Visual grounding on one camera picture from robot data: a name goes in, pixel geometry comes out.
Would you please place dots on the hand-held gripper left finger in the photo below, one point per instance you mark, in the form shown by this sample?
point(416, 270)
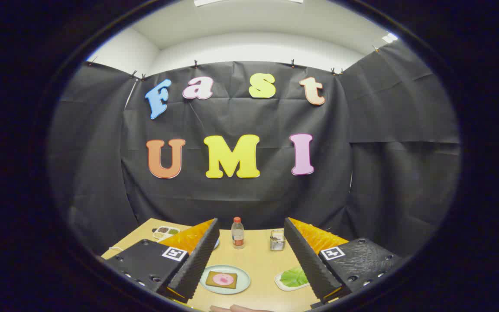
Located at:
point(197, 264)

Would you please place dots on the green lettuce leaf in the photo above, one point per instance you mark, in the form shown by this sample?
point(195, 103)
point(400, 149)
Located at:
point(293, 277)

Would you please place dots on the pale green round plate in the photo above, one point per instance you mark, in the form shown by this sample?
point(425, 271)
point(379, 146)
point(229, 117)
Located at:
point(241, 281)

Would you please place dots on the pile of green beans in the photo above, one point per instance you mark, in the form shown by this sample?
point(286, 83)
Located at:
point(173, 231)

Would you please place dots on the clear plastic bottle red cap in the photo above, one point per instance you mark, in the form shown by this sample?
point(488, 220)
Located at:
point(238, 236)

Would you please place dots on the white divided tray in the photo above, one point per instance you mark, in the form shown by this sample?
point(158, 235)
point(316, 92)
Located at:
point(165, 234)

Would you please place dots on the white rounded plate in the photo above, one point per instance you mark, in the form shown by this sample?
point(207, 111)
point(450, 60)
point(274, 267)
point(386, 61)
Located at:
point(280, 284)

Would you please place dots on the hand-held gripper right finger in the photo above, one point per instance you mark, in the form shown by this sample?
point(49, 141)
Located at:
point(308, 264)

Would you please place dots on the pink ham slice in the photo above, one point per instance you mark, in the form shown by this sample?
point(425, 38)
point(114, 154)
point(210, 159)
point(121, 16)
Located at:
point(222, 279)

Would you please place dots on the brown toast slice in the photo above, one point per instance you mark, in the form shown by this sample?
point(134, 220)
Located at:
point(210, 279)

